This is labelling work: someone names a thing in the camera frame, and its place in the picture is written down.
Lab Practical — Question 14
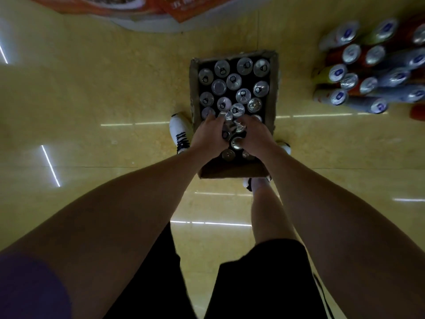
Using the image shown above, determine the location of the person's white shoe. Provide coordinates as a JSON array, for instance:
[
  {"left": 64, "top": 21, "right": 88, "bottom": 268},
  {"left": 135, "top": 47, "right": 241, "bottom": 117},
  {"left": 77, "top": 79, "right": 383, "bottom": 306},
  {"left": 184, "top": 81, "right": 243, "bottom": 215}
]
[
  {"left": 241, "top": 141, "right": 293, "bottom": 192},
  {"left": 169, "top": 112, "right": 194, "bottom": 155}
]

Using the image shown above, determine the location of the person's left white shoe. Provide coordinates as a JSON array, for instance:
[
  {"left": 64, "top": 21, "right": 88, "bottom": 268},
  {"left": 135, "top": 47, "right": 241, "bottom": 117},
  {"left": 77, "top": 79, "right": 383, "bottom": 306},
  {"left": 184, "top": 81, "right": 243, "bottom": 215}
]
[{"left": 169, "top": 112, "right": 194, "bottom": 155}]

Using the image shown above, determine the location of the person's right hand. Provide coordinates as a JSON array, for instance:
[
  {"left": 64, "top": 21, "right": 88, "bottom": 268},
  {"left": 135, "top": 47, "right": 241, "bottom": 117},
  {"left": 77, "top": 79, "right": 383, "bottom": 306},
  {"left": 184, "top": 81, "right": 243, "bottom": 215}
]
[{"left": 234, "top": 115, "right": 278, "bottom": 160}]

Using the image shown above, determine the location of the cluster of cans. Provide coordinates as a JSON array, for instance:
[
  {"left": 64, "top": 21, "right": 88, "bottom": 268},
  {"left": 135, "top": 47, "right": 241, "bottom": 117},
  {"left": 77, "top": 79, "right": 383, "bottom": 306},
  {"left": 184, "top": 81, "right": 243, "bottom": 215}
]
[{"left": 311, "top": 15, "right": 425, "bottom": 122}]

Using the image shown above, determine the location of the purple shirt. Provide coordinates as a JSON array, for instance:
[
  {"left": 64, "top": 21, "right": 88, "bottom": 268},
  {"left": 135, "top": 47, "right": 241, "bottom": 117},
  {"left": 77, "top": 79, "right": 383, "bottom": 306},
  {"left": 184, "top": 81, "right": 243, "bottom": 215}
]
[{"left": 0, "top": 254, "right": 73, "bottom": 319}]

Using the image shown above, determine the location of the person's right leg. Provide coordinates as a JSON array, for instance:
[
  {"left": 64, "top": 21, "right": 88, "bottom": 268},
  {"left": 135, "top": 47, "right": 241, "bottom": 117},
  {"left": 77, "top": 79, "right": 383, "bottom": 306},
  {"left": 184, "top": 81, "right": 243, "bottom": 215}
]
[{"left": 251, "top": 186, "right": 298, "bottom": 245}]

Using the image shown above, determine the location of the person's left forearm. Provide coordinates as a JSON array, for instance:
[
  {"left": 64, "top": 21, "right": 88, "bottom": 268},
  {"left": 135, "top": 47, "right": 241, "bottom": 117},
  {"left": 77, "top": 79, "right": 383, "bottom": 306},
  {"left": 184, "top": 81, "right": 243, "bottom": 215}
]
[{"left": 0, "top": 148, "right": 213, "bottom": 319}]

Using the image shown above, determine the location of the red porridge print carton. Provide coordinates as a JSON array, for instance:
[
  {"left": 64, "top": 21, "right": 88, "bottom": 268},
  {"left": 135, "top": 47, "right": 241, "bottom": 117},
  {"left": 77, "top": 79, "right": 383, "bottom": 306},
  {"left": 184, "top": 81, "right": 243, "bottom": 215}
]
[
  {"left": 24, "top": 0, "right": 167, "bottom": 16},
  {"left": 158, "top": 0, "right": 240, "bottom": 24}
]

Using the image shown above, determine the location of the person's left hand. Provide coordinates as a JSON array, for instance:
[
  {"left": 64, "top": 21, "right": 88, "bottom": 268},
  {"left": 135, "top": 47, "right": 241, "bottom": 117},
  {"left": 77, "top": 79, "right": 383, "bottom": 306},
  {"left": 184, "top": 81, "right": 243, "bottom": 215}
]
[{"left": 189, "top": 113, "right": 230, "bottom": 160}]

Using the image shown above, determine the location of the brown cardboard box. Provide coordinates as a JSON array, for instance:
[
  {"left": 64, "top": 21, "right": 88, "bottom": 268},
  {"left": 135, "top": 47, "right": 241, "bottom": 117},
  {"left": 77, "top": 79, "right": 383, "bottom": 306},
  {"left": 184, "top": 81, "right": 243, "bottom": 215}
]
[{"left": 189, "top": 50, "right": 280, "bottom": 179}]

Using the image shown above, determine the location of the person's right forearm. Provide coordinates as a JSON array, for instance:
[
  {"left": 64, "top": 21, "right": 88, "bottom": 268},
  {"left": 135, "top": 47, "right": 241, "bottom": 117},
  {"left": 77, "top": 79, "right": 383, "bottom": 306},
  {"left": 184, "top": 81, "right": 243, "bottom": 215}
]
[{"left": 262, "top": 146, "right": 425, "bottom": 319}]

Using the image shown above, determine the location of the person's right white sock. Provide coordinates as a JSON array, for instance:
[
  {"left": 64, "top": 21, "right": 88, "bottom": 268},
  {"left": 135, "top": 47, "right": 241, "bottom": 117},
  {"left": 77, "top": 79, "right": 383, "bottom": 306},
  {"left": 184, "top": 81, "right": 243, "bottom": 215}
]
[{"left": 251, "top": 177, "right": 271, "bottom": 194}]

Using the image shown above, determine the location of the person's right white shoe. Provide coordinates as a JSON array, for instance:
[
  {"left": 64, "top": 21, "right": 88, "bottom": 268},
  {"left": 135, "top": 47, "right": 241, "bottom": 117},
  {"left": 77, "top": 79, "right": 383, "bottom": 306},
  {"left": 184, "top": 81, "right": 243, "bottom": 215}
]
[{"left": 241, "top": 141, "right": 293, "bottom": 192}]

